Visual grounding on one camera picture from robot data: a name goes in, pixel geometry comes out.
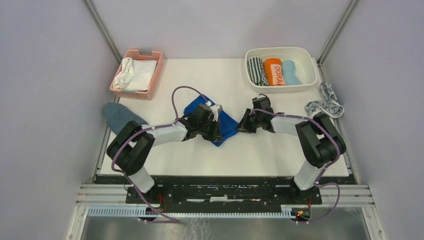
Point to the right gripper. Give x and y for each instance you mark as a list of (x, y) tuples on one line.
[(244, 125)]

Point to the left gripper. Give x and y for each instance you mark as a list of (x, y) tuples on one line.
[(216, 135)]

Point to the dark blue towel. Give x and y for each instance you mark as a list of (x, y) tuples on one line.
[(227, 123)]

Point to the light blue towel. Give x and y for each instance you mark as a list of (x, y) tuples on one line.
[(289, 73)]

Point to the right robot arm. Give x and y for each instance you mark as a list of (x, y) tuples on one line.
[(321, 143)]

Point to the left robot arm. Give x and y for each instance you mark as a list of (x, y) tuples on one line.
[(131, 147)]

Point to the striped rolled towel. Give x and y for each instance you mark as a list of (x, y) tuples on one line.
[(256, 71)]

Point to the orange rolled towel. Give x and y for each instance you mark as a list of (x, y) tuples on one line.
[(274, 72)]

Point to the patterned white blue cloth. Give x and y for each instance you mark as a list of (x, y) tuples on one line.
[(328, 105)]

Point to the white folded towel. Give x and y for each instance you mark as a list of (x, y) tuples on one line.
[(143, 74)]

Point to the grey-blue towel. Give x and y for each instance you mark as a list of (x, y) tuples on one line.
[(118, 115)]

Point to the white crumpled cloth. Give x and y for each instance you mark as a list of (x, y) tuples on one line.
[(126, 75)]

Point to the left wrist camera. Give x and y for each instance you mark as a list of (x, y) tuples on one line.
[(216, 109)]

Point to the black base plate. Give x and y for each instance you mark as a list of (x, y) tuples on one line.
[(227, 194)]

